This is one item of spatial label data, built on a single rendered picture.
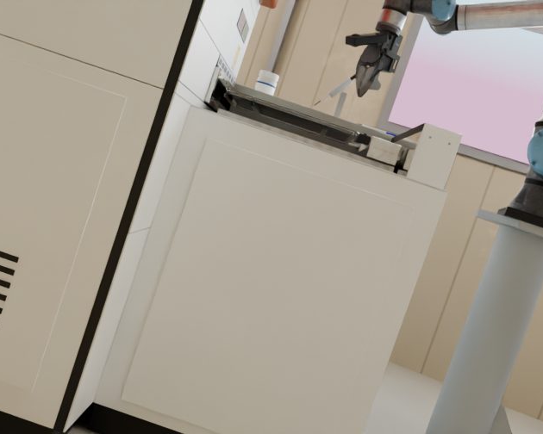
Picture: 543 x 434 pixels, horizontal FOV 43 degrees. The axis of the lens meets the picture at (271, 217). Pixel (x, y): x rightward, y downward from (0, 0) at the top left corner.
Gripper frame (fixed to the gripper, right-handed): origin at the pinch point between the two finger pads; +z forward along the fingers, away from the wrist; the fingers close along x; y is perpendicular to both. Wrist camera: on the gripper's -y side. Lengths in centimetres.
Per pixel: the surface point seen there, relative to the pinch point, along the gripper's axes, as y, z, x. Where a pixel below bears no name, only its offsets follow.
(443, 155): -4.9, 12.6, -41.4
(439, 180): -4.0, 18.5, -42.1
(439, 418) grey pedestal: 32, 78, -41
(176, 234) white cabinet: -50, 51, -13
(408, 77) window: 124, -40, 107
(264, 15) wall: 72, -49, 176
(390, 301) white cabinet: -9, 49, -46
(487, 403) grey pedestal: 37, 69, -50
